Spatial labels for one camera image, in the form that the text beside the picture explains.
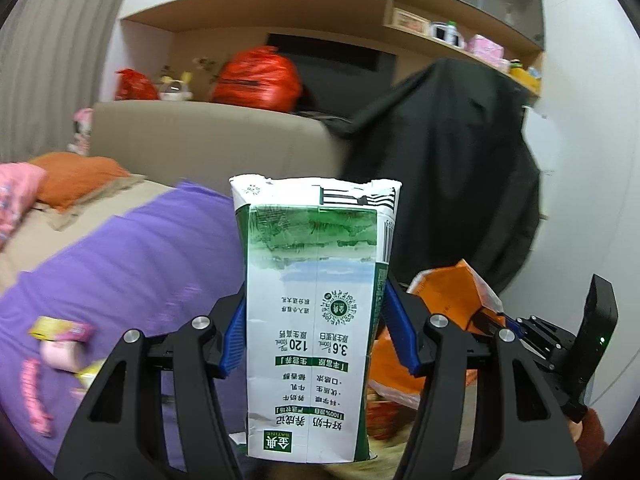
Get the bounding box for pink small bottle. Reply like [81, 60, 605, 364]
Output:
[40, 340, 86, 373]

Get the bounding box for small red plastic bag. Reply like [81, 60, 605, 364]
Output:
[114, 68, 160, 101]

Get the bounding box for grey pleated curtain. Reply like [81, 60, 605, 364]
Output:
[1, 0, 122, 162]

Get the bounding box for pink box on shelf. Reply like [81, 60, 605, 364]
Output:
[465, 34, 504, 68]

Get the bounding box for white toy with ears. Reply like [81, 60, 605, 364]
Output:
[158, 72, 193, 102]

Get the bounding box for pink plush toy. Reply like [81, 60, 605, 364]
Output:
[67, 107, 93, 156]

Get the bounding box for green white milk carton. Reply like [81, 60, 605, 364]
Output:
[230, 174, 401, 464]

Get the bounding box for large red plastic bag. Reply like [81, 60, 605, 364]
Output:
[209, 46, 303, 113]

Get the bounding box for picture frame on shelf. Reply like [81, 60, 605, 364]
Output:
[390, 8, 431, 37]

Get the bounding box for yellow pink chips bag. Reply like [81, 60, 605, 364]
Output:
[28, 316, 94, 342]

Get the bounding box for black jacket on chair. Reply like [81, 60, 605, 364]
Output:
[320, 58, 540, 292]

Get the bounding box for beige padded headboard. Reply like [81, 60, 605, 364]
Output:
[90, 101, 347, 194]

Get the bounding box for beige bed sheet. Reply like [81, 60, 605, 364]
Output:
[1, 179, 171, 292]

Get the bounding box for orange pillow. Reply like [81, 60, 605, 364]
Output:
[30, 152, 131, 211]

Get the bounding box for pink duvet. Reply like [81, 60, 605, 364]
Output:
[0, 162, 47, 246]

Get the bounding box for orange snack bag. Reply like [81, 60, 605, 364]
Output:
[369, 260, 506, 410]

